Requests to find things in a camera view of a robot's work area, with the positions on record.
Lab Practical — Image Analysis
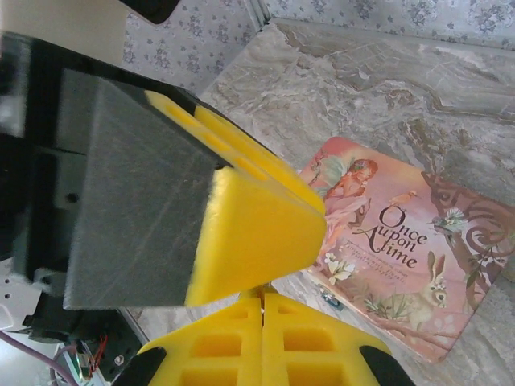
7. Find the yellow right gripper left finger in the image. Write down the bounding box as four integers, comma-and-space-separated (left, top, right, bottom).
110, 291, 265, 386

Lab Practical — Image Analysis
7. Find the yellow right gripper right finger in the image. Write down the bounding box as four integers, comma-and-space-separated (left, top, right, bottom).
263, 292, 415, 386

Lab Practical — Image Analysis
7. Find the blue padlock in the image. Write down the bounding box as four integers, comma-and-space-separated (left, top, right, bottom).
319, 289, 345, 311

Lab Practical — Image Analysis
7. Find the cream white panel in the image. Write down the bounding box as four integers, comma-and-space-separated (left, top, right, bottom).
0, 0, 130, 72

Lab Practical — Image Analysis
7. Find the pink fairy tale book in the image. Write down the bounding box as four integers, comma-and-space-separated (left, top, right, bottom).
296, 135, 515, 365

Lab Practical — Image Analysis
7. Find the exposed circuit board with wires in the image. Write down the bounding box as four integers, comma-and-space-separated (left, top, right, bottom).
60, 331, 140, 383

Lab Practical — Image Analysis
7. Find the aluminium frame post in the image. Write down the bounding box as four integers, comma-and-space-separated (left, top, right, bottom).
248, 0, 277, 34

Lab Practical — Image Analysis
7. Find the purple cable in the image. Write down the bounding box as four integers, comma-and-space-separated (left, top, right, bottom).
0, 327, 77, 386

